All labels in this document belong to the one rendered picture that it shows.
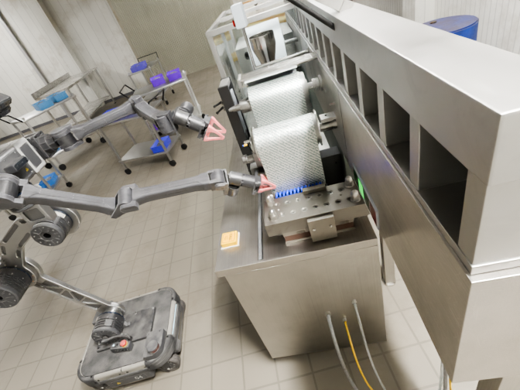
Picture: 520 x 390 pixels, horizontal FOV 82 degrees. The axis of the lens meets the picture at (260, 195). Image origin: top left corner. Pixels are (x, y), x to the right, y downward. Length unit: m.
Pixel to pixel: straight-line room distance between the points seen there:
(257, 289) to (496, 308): 1.01
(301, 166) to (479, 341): 0.88
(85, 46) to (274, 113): 9.41
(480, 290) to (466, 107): 0.23
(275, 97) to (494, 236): 1.10
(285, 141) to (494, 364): 0.88
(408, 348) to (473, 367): 1.33
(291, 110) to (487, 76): 1.08
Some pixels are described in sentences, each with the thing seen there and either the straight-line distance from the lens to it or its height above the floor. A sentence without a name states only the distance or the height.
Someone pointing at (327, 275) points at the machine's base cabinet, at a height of 0.74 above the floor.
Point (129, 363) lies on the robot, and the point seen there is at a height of 0.24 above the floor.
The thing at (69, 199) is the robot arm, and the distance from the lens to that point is 1.34.
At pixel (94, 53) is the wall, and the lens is 10.53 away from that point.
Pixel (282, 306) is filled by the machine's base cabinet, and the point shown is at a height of 0.57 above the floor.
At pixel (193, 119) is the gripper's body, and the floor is 1.43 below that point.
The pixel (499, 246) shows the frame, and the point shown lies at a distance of 0.44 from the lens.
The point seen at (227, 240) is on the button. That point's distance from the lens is 1.35.
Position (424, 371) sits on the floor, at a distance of 1.95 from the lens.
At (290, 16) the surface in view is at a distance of 2.12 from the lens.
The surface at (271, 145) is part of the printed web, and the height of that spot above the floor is 1.26.
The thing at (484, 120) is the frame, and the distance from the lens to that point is 0.34.
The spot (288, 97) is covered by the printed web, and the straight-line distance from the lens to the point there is 1.38.
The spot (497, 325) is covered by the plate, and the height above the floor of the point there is 1.33.
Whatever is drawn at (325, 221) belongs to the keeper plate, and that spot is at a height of 1.00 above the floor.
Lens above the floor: 1.80
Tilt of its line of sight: 35 degrees down
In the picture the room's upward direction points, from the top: 21 degrees counter-clockwise
